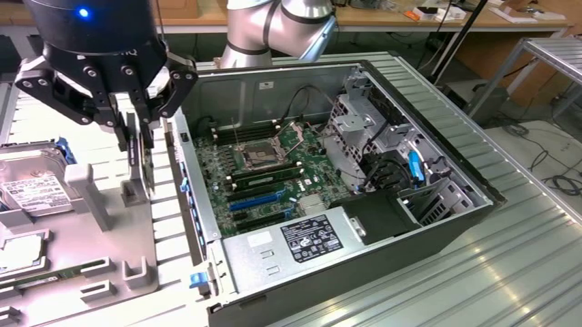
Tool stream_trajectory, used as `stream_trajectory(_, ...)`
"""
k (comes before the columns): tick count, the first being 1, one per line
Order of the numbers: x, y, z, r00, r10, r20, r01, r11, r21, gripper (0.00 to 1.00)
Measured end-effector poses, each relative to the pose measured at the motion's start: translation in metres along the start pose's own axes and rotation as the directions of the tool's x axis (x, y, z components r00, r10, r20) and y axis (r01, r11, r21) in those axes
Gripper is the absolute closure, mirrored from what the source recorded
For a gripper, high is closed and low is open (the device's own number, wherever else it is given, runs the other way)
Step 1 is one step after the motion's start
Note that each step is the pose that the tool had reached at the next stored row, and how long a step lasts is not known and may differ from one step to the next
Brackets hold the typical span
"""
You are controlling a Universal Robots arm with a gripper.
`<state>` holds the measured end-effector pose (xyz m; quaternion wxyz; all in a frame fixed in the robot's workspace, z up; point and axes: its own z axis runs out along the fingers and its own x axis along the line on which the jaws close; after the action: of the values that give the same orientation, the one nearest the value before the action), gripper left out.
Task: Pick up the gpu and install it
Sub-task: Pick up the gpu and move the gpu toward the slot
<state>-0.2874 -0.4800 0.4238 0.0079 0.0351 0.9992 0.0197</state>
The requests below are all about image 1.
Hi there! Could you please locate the aluminium frame table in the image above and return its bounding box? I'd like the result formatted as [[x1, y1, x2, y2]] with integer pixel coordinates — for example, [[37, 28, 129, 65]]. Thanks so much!
[[467, 35, 582, 120]]

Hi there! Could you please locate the green RAM stick in slot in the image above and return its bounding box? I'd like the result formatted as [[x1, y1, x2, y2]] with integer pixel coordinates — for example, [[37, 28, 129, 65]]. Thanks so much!
[[232, 168, 304, 191]]

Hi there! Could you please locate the black stand pole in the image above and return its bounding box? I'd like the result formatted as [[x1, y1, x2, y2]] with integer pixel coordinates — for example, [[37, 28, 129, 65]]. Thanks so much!
[[428, 0, 491, 82]]

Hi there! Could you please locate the green graphics card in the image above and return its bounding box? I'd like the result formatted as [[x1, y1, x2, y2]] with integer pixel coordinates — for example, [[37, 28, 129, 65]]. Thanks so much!
[[124, 102, 159, 204]]

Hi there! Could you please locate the black disk wire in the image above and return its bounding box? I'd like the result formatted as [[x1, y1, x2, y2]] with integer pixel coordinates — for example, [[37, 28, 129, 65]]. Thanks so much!
[[356, 156, 415, 195]]

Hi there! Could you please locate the silver hard disk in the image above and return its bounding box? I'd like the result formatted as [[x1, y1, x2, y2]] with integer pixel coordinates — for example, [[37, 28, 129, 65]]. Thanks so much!
[[0, 140, 69, 219]]

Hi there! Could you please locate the black open PC case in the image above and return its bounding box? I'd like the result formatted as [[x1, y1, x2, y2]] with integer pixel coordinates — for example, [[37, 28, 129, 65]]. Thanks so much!
[[161, 59, 508, 327]]

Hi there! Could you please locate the metal socket cover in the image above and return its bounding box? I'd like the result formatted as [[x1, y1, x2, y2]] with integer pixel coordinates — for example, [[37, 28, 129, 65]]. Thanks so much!
[[269, 121, 315, 155]]

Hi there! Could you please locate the flat white box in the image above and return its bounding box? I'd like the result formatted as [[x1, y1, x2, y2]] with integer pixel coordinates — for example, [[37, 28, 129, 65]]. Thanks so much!
[[488, 5, 540, 25]]

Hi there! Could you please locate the black floor box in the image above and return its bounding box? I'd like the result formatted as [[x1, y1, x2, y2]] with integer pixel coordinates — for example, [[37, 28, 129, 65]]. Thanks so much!
[[443, 80, 510, 125]]

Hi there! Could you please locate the black plastic shroud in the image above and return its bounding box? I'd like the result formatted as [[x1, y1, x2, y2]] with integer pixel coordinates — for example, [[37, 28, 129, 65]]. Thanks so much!
[[327, 188, 423, 247]]

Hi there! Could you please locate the green RAM stick on rack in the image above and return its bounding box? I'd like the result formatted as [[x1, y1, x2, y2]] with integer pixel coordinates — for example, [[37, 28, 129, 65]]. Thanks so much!
[[0, 261, 101, 290]]

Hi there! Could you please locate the blue disk caddy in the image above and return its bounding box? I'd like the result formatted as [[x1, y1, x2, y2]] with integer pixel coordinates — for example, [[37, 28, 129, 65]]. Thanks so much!
[[49, 136, 77, 165]]

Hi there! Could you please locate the black floor cable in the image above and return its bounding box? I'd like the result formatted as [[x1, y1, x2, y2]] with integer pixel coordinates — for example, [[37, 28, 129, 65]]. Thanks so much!
[[546, 174, 582, 198], [498, 119, 555, 173]]

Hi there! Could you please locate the blue expansion slot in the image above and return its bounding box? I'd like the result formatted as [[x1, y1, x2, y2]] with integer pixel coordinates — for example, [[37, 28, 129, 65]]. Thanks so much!
[[229, 193, 282, 211]]

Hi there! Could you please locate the RAM slot with white clips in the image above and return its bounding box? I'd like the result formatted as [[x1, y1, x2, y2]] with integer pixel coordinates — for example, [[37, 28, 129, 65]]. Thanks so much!
[[212, 125, 280, 140], [209, 118, 276, 132], [224, 160, 302, 181], [229, 168, 304, 192]]

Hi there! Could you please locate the grey parts rack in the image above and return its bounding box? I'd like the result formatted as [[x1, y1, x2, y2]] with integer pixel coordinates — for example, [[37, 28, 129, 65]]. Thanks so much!
[[0, 162, 161, 327]]

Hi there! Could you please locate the silver CPU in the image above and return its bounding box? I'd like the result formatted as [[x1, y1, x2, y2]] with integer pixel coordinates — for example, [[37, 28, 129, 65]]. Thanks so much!
[[0, 236, 47, 270]]

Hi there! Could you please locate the CPU socket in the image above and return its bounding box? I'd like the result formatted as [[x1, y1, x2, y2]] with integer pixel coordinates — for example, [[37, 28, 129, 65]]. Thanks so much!
[[237, 138, 287, 171]]

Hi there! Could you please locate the blue disk wire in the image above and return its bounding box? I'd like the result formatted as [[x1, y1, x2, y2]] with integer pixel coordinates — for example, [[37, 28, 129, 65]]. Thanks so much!
[[406, 149, 427, 181]]

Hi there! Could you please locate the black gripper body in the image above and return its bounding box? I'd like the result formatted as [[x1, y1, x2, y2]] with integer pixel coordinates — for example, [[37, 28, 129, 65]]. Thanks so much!
[[21, 0, 169, 95]]

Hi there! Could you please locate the orange and white box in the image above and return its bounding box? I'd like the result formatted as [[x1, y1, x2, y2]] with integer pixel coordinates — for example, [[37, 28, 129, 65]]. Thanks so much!
[[403, 8, 470, 23]]

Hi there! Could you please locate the silver metal disk bay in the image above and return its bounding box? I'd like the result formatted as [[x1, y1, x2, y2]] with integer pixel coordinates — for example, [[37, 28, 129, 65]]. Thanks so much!
[[327, 93, 412, 191]]

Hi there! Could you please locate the long black expansion slot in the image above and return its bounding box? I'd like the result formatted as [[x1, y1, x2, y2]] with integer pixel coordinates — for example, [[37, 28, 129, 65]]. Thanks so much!
[[235, 211, 287, 230], [225, 185, 282, 204]]

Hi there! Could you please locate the silver slotted card guide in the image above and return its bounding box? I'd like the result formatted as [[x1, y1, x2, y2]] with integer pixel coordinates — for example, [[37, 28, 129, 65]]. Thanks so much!
[[396, 176, 495, 228]]

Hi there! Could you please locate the wooden desk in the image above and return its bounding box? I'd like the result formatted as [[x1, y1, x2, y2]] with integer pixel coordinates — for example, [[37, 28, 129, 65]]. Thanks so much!
[[0, 0, 575, 40]]

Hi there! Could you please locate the long black wire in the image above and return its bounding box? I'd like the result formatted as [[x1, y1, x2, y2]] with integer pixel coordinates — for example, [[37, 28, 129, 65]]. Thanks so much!
[[287, 84, 335, 122]]

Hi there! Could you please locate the green motherboard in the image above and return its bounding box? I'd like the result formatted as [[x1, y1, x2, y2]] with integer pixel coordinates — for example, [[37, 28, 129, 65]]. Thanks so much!
[[192, 121, 363, 239]]

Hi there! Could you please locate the grey power supply unit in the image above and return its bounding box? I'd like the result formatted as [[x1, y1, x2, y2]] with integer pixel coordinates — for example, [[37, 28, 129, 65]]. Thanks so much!
[[220, 205, 370, 298]]

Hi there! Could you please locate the thin metal locking lever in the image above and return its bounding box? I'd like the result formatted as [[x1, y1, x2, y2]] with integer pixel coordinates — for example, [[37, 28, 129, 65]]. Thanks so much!
[[231, 116, 243, 151]]

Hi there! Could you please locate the silver finned heatsink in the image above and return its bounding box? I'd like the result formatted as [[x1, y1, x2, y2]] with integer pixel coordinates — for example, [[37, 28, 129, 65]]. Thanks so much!
[[298, 196, 332, 214]]

